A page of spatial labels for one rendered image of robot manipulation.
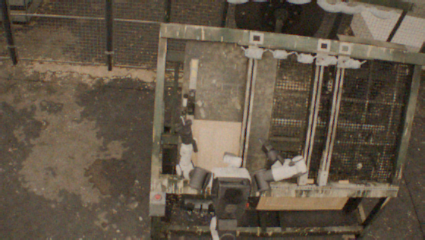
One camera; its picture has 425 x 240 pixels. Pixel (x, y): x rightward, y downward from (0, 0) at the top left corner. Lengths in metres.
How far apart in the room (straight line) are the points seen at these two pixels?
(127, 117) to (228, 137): 2.04
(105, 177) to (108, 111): 1.00
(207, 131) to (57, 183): 1.91
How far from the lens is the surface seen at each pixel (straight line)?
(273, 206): 4.14
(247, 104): 3.27
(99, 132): 4.98
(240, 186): 2.79
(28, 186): 4.61
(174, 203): 4.04
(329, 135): 3.50
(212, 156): 3.38
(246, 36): 3.14
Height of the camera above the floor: 3.62
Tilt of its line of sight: 44 degrees down
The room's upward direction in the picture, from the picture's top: 10 degrees clockwise
